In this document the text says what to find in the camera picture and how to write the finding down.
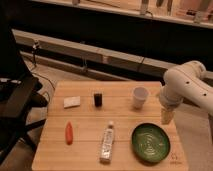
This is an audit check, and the black standing eraser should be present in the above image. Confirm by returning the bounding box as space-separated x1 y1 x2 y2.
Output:
94 92 102 107

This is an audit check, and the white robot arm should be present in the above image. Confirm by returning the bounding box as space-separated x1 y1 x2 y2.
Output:
159 61 213 124

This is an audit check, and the black office chair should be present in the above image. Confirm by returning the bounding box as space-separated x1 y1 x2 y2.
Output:
0 21 48 165

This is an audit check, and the clear plastic bottle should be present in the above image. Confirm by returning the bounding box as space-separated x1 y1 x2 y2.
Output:
99 121 114 163

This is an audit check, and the black cable on floor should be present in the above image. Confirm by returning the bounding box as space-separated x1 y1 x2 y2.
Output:
21 53 56 101

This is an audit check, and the orange carrot toy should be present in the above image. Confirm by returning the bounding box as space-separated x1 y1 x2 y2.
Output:
65 122 73 145

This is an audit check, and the white paper cup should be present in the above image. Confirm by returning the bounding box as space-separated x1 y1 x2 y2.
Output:
132 87 149 109

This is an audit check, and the green ribbed plate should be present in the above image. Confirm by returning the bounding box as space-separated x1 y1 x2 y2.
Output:
131 123 171 163

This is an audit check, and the white sponge block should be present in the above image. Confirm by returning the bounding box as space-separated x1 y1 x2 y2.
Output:
64 96 81 108

